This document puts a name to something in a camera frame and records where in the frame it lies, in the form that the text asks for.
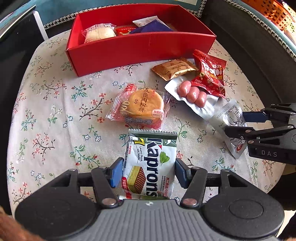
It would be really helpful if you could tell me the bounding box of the silver foil pouch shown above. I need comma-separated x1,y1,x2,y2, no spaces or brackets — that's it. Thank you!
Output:
208,99,247,159

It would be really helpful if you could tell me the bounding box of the Kaprons wafer packet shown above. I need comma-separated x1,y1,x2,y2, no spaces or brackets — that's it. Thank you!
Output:
121,129,178,199

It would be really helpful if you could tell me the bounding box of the red candy bag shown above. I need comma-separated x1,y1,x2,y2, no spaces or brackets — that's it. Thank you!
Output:
191,49,227,98

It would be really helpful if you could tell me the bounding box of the round meat floss cake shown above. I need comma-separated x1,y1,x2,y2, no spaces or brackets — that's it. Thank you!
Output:
106,83,171,130

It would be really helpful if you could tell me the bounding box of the three sausages vacuum pack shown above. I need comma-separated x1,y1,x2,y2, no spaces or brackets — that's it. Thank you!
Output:
165,76,219,120

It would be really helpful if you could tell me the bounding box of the gold biscuit packet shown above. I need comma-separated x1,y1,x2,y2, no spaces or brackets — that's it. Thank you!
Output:
151,58,199,81

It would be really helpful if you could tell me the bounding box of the purple snack packet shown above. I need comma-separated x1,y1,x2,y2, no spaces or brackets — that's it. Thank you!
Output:
130,20,173,34

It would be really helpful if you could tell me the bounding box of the red crown snack packet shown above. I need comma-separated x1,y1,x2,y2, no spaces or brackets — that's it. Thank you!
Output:
114,25,138,36

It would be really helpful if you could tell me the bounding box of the person's left hand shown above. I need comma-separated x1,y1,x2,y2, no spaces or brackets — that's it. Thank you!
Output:
0,207,43,241

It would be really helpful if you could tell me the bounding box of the floral table cloth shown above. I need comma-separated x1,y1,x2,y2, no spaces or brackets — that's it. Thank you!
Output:
6,31,285,209

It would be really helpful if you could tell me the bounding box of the red cardboard box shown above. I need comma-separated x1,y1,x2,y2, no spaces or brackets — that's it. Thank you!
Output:
66,3,216,77

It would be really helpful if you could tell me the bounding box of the orange plastic basket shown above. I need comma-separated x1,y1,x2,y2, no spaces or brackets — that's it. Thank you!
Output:
243,0,295,33

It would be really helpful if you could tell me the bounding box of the round bun clear wrapper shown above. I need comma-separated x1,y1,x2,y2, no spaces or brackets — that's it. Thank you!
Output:
82,23,116,43

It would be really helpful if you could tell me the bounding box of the white long snack packet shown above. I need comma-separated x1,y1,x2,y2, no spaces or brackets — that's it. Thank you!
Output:
133,16,166,27

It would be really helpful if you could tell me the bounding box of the black glass side table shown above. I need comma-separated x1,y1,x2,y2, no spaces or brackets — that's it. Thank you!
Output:
1,3,48,61

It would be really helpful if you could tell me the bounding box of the blue lion sofa cover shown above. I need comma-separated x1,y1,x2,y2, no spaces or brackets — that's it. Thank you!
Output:
34,0,208,30

